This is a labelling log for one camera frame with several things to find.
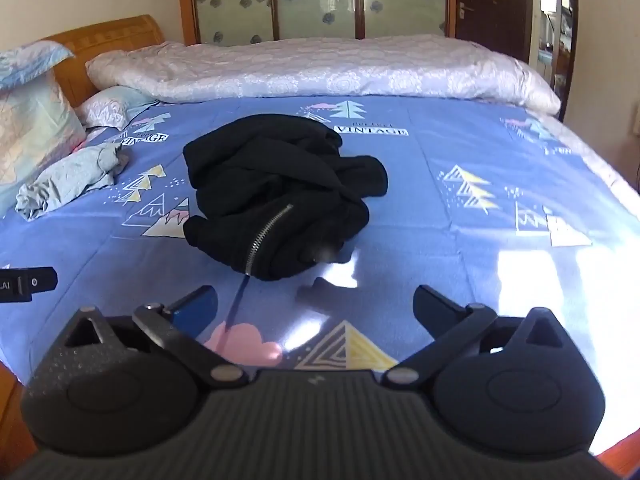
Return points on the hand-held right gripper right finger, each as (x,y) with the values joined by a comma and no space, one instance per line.
(431,310)

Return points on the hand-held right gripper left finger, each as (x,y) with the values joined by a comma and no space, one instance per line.
(196,311)

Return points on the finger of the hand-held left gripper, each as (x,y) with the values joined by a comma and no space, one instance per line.
(30,284)

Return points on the black pants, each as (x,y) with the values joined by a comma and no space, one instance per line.
(280,195)

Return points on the blue printed bed sheet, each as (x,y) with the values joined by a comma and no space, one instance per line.
(450,220)

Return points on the grey-blue crumpled cloth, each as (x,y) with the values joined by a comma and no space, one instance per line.
(70,175)

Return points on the pastel printed pillow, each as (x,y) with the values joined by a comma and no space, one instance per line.
(35,135)

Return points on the white patterned pillow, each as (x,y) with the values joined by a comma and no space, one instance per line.
(107,105)

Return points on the white patterned quilt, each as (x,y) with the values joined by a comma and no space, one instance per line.
(320,72)

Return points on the wooden headboard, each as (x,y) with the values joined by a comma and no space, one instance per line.
(115,35)

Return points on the dark brown door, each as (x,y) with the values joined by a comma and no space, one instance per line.
(500,20)

